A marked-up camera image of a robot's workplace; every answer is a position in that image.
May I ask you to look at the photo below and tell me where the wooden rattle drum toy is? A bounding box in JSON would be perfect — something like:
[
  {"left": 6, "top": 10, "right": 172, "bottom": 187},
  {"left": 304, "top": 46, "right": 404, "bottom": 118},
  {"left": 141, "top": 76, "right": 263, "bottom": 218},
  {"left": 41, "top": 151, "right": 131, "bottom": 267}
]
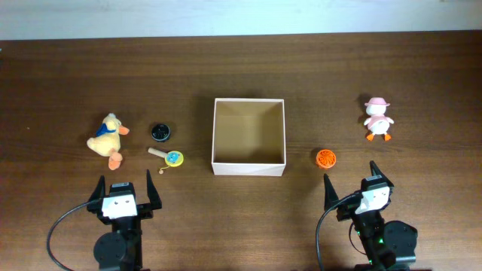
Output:
[{"left": 148, "top": 148, "right": 184, "bottom": 175}]

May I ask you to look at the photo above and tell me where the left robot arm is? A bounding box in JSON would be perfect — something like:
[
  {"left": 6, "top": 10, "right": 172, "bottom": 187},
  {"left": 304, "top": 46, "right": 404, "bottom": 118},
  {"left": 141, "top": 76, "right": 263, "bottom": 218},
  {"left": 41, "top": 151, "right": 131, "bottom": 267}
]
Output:
[{"left": 87, "top": 172, "right": 162, "bottom": 271}]

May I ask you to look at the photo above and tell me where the right black cable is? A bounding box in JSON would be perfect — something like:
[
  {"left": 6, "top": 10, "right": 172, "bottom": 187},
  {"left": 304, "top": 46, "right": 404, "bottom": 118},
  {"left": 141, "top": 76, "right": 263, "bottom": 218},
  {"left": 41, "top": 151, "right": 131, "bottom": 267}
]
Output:
[{"left": 315, "top": 192, "right": 363, "bottom": 271}]

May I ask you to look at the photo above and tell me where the black cable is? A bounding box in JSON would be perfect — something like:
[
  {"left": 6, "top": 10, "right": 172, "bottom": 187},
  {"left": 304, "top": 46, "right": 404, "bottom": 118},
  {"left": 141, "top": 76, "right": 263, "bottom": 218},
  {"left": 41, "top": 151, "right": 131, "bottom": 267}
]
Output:
[
  {"left": 46, "top": 200, "right": 99, "bottom": 271},
  {"left": 315, "top": 192, "right": 363, "bottom": 271}
]

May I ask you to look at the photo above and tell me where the black round cap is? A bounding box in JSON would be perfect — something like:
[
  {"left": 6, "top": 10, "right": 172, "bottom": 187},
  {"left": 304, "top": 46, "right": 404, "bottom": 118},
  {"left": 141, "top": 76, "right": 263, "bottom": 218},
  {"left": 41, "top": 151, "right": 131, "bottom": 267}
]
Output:
[{"left": 151, "top": 123, "right": 171, "bottom": 142}]

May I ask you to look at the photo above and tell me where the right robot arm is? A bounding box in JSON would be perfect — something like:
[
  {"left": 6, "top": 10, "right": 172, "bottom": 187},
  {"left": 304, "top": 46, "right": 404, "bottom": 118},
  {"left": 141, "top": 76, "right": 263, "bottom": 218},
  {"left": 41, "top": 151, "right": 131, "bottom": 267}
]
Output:
[{"left": 316, "top": 160, "right": 418, "bottom": 271}]

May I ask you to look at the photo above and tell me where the left black cable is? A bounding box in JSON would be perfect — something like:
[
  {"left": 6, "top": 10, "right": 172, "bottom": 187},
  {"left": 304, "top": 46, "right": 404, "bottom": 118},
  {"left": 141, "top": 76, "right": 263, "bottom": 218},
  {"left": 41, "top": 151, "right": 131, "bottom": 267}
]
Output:
[{"left": 46, "top": 200, "right": 99, "bottom": 271}]

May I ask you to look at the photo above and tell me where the orange round ball toy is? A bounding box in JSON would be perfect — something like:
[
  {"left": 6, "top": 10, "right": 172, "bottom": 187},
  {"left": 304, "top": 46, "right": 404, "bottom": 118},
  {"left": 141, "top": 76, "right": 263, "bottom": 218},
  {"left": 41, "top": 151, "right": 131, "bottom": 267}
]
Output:
[{"left": 316, "top": 149, "right": 337, "bottom": 169}]

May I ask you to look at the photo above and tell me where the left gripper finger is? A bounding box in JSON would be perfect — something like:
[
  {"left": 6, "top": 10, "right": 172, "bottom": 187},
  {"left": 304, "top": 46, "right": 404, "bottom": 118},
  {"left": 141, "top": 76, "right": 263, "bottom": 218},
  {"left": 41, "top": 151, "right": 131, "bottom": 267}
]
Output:
[
  {"left": 146, "top": 169, "right": 162, "bottom": 208},
  {"left": 89, "top": 175, "right": 105, "bottom": 202}
]

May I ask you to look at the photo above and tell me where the yellow plush duck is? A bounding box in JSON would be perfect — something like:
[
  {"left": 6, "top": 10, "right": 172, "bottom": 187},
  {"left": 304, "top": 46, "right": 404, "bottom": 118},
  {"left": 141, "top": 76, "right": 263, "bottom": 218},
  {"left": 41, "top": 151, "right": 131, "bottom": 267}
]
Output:
[{"left": 87, "top": 113, "right": 130, "bottom": 170}]

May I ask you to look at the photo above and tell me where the pink hat duck figurine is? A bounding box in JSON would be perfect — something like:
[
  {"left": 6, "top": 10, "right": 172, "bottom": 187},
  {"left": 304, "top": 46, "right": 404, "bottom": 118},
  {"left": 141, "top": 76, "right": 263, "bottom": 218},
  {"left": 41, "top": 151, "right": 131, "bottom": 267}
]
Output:
[{"left": 364, "top": 97, "right": 395, "bottom": 142}]

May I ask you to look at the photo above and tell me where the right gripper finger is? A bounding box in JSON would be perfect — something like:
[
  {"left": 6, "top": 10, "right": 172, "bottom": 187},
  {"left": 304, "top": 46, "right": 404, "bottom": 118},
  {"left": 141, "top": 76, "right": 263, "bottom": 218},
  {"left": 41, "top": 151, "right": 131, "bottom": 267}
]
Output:
[
  {"left": 323, "top": 174, "right": 340, "bottom": 211},
  {"left": 369, "top": 160, "right": 386, "bottom": 179}
]

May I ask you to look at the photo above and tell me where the white cardboard box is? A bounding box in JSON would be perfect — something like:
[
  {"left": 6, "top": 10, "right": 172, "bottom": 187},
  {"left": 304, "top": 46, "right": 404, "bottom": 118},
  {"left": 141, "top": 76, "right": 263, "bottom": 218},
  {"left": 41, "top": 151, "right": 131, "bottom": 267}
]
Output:
[{"left": 211, "top": 98, "right": 287, "bottom": 177}]

